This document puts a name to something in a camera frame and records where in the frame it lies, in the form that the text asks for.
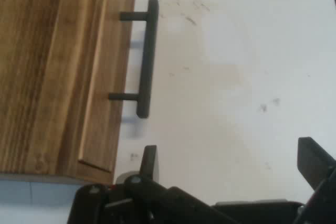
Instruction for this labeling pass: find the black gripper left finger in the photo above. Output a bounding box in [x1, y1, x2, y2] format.
[67, 144, 237, 224]

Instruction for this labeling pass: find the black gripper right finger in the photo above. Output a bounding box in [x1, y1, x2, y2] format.
[292, 136, 336, 224]

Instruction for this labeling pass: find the wooden drawer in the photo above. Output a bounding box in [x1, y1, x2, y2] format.
[78, 0, 138, 174]

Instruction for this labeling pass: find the brown wooden drawer cabinet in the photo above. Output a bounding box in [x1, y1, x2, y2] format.
[0, 0, 138, 184]

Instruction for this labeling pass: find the black bar drawer handle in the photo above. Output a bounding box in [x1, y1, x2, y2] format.
[108, 0, 160, 119]

